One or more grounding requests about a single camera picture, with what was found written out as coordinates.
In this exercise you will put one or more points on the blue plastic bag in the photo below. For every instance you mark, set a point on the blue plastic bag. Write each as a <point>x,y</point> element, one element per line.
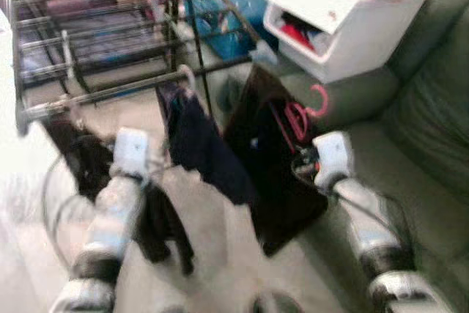
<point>234,5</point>

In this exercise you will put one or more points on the red cloth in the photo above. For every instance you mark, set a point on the red cloth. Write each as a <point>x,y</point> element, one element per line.
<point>297,34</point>

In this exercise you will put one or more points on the red plastic hanger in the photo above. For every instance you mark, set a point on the red plastic hanger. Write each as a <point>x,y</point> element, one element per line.
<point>325,100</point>

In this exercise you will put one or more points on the green leather sofa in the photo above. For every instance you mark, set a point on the green leather sofa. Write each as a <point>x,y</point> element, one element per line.
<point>425,144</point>

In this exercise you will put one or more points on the black metal drying rack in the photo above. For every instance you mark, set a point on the black metal drying rack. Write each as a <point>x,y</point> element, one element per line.
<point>110,91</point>

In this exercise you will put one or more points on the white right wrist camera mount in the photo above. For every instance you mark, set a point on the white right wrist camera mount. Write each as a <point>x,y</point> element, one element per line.
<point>335,157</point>

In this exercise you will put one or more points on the dark brown garment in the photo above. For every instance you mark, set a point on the dark brown garment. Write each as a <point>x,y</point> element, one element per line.
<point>278,196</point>

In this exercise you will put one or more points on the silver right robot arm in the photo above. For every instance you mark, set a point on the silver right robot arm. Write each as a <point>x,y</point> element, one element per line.
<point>366,218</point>

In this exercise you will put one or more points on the white storage box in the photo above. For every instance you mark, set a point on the white storage box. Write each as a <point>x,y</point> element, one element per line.
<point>366,42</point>

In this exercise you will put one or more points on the patterned folded bedding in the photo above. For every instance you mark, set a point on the patterned folded bedding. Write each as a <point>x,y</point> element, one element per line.
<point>88,27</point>

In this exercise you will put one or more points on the navy blue garment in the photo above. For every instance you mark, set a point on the navy blue garment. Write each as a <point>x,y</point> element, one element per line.
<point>205,152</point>

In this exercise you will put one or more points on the black shirt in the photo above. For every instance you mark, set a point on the black shirt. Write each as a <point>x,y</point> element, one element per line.
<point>165,225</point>

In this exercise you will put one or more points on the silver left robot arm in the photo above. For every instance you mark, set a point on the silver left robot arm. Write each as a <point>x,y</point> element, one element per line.
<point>110,218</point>

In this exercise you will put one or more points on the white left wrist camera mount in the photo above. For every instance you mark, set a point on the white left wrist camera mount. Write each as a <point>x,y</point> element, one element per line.
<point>132,152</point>

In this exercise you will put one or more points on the robot right leg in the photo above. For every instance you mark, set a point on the robot right leg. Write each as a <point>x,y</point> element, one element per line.
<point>277,304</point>

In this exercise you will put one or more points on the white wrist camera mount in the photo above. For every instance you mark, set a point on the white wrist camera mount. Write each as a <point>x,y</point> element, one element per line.
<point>132,152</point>
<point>335,157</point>

